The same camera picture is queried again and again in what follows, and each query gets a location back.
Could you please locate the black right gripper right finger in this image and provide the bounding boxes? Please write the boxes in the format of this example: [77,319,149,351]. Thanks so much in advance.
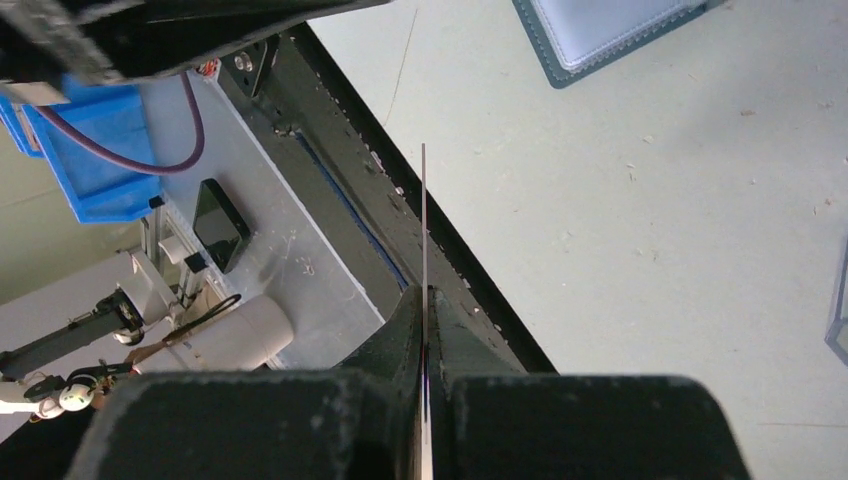
[427,289,750,479]

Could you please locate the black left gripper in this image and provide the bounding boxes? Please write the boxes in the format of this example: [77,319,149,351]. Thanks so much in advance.
[1,0,374,105]

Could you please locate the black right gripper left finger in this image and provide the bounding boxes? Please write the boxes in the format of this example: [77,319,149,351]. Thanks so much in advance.
[67,286,423,479]

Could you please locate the thin credit card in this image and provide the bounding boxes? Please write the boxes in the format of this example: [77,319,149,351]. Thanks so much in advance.
[420,142,434,480]

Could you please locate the blue leather card holder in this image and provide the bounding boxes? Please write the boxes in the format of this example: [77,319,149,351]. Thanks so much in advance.
[512,0,721,89]

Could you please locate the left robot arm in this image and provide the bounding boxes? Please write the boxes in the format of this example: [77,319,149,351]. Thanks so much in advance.
[1,1,403,420]

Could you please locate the clear acrylic card tray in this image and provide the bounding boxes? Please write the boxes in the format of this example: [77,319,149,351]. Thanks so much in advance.
[823,236,847,367]

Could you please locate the blue plastic bin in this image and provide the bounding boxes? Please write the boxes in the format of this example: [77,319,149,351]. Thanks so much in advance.
[1,77,162,224]

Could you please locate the black smartphone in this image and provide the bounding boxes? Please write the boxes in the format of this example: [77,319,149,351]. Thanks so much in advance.
[192,178,252,274]

